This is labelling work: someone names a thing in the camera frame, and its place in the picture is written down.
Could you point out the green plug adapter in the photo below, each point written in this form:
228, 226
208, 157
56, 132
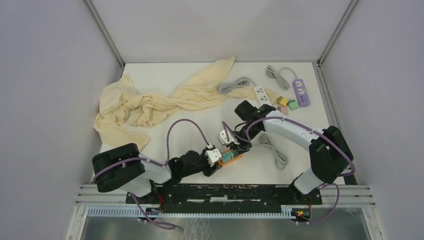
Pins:
292, 105

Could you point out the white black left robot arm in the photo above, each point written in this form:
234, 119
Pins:
126, 168

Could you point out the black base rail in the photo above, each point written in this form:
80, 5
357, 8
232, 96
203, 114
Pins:
196, 198

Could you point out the orange power strip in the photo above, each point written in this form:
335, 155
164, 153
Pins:
229, 162

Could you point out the yellow plug adapter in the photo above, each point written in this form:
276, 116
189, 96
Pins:
282, 101

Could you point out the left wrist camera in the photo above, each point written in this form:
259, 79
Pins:
213, 154

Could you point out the cream yellow cloth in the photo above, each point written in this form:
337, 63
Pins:
120, 102

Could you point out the white power strip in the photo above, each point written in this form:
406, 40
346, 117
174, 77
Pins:
261, 96

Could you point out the pink plug adapter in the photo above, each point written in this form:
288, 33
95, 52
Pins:
283, 109

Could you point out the purple power strip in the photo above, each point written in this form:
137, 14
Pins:
301, 93

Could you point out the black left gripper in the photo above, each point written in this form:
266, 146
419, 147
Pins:
210, 170

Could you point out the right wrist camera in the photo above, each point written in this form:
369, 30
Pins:
225, 138

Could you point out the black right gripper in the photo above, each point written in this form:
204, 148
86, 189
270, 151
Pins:
242, 148

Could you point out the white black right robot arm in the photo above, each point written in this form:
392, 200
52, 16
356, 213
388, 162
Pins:
330, 156

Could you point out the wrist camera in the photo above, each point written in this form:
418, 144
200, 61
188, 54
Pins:
225, 138
213, 154

